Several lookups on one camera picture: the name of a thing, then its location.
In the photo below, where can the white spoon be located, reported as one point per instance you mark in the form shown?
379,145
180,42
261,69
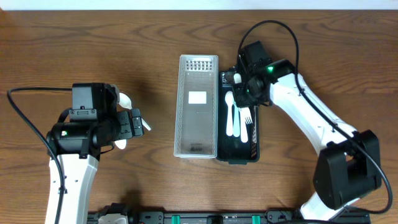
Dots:
121,144
229,121

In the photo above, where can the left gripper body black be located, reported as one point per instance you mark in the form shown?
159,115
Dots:
135,123

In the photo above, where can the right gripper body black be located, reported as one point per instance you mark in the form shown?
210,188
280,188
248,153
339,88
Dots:
244,92

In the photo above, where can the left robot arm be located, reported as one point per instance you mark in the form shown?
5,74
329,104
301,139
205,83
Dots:
75,150

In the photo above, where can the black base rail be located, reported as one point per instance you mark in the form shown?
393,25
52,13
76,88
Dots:
120,213

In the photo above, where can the black mesh plastic tray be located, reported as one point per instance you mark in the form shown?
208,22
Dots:
231,149

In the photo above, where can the white fork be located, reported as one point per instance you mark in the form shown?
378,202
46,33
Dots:
245,119
236,121

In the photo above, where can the white spoon angled large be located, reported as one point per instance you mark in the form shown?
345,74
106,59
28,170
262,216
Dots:
125,102

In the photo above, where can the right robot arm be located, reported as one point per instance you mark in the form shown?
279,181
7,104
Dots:
348,166

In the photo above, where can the clear mesh plastic tray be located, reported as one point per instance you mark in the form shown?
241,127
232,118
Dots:
196,123

